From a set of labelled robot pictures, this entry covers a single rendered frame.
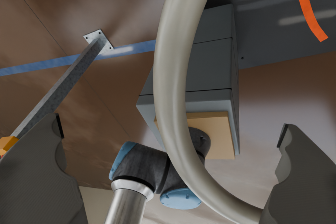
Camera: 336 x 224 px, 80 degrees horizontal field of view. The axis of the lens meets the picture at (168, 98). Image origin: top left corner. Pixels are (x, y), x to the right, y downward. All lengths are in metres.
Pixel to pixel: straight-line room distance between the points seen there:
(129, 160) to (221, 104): 0.38
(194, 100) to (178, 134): 0.59
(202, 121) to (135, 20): 1.06
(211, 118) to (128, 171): 0.36
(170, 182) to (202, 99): 0.32
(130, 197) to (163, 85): 0.56
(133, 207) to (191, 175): 0.47
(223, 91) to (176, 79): 0.63
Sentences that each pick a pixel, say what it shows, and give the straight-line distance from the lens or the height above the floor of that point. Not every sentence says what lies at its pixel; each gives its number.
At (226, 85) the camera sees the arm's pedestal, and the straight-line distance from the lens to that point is 0.81.
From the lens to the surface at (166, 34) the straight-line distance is 0.16.
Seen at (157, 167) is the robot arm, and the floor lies 1.09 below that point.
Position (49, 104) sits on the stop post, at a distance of 1.43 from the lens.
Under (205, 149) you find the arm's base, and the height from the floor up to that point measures 0.95.
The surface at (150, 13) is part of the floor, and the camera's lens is 1.58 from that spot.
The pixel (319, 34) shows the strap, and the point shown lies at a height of 0.02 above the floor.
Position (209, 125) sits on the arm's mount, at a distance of 0.83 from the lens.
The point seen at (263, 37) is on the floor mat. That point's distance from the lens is 1.59.
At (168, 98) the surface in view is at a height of 1.25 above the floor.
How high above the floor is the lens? 1.37
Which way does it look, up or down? 41 degrees down
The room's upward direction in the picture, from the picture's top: 163 degrees counter-clockwise
